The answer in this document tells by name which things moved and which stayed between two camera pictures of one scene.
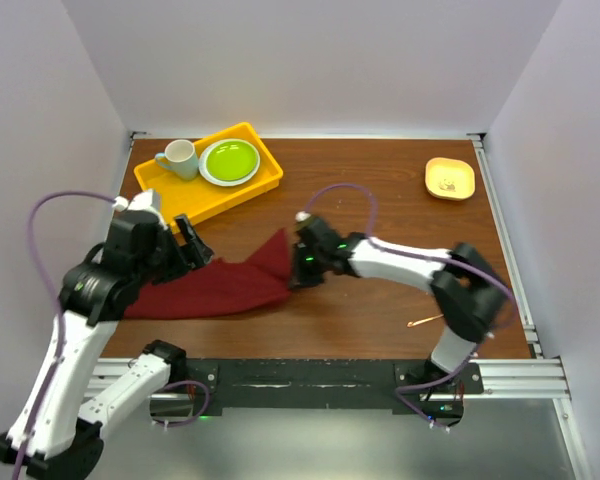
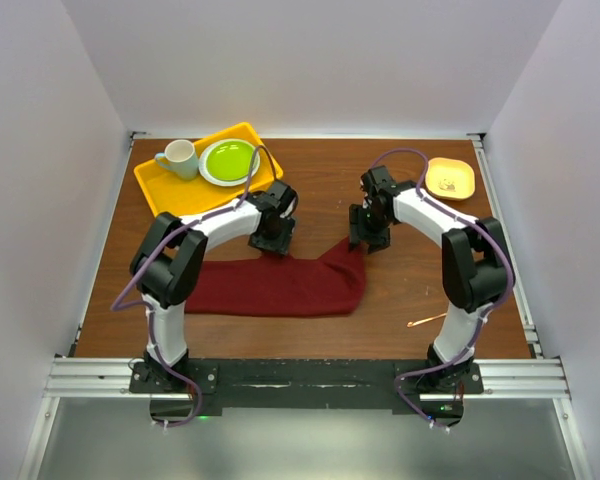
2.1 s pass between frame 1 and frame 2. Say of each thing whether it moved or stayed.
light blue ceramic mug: stayed
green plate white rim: stayed
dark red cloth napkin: moved
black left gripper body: moved
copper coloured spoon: stayed
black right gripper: moved
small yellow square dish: stayed
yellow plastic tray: stayed
